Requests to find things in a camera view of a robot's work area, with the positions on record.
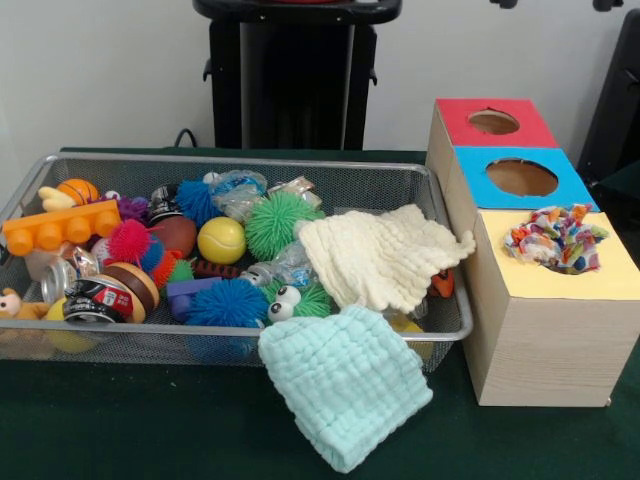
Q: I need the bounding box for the multicolour polka dot cloth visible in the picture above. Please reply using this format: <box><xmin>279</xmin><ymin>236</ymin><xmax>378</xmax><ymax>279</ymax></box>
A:
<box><xmin>502</xmin><ymin>203</ymin><xmax>611</xmax><ymax>275</ymax></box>

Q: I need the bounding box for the cream waffle cloth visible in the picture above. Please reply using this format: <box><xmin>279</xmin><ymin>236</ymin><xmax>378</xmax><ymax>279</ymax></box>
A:
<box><xmin>298</xmin><ymin>202</ymin><xmax>477</xmax><ymax>314</ymax></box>

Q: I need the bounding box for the mint green waffle cloth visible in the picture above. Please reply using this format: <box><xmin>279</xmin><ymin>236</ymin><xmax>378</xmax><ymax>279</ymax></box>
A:
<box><xmin>257</xmin><ymin>304</ymin><xmax>434</xmax><ymax>474</ymax></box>

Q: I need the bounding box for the shallow clear mesh bin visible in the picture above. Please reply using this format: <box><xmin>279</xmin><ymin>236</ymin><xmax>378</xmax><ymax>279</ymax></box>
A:
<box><xmin>0</xmin><ymin>153</ymin><xmax>474</xmax><ymax>374</ymax></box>

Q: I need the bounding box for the wooden box with three holes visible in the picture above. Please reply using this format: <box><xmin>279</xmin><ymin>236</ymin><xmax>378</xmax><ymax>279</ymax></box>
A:
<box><xmin>425</xmin><ymin>98</ymin><xmax>640</xmax><ymax>408</ymax></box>

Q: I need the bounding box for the black upright panel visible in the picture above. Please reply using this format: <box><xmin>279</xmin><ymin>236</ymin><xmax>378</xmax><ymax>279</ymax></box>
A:
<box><xmin>574</xmin><ymin>8</ymin><xmax>640</xmax><ymax>174</ymax></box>

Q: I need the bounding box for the dark green table cloth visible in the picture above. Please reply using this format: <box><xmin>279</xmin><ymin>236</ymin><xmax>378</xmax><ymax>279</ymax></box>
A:
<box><xmin>0</xmin><ymin>146</ymin><xmax>640</xmax><ymax>480</ymax></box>
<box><xmin>597</xmin><ymin>159</ymin><xmax>640</xmax><ymax>241</ymax></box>

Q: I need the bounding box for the green spiky rubber ball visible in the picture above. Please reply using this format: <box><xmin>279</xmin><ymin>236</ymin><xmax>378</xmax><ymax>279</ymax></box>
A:
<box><xmin>244</xmin><ymin>191</ymin><xmax>326</xmax><ymax>262</ymax></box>

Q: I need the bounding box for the green spiky ball with eyes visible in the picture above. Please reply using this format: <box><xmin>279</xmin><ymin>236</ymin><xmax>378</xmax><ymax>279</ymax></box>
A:
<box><xmin>262</xmin><ymin>277</ymin><xmax>332</xmax><ymax>324</ymax></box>

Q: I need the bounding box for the blue spiky ball with eyes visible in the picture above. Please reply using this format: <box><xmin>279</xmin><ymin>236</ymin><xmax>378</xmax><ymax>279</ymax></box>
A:
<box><xmin>174</xmin><ymin>179</ymin><xmax>224</xmax><ymax>229</ymax></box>

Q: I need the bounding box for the yellow tennis ball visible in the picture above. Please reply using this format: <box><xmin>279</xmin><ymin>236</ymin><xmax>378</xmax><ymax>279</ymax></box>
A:
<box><xmin>196</xmin><ymin>216</ymin><xmax>247</xmax><ymax>265</ymax></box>

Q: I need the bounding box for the small brown football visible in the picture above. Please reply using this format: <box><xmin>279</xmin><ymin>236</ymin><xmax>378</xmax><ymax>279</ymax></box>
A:
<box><xmin>149</xmin><ymin>214</ymin><xmax>200</xmax><ymax>260</ymax></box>

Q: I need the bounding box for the blue spiky rubber ball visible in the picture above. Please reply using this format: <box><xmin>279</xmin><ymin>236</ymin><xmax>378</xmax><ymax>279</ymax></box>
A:
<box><xmin>184</xmin><ymin>278</ymin><xmax>270</xmax><ymax>329</ymax></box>

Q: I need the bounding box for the pink spiky rubber ball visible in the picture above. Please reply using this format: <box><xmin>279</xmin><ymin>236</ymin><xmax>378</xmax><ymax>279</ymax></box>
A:
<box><xmin>107</xmin><ymin>218</ymin><xmax>154</xmax><ymax>264</ymax></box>

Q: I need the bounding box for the plastic toy hamburger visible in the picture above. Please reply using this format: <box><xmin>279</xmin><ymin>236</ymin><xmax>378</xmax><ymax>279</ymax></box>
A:
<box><xmin>102</xmin><ymin>261</ymin><xmax>161</xmax><ymax>321</ymax></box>

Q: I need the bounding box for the orange plastic toy block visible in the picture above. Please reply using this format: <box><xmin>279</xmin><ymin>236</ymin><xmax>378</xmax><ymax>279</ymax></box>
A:
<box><xmin>2</xmin><ymin>199</ymin><xmax>123</xmax><ymax>257</ymax></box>

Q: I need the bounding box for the crushed black red can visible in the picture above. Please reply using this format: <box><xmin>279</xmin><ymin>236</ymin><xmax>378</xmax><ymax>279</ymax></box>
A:
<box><xmin>62</xmin><ymin>277</ymin><xmax>141</xmax><ymax>325</ymax></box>

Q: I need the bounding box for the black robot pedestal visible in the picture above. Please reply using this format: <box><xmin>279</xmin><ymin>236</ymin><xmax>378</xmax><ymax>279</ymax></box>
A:
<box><xmin>192</xmin><ymin>0</ymin><xmax>404</xmax><ymax>150</ymax></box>

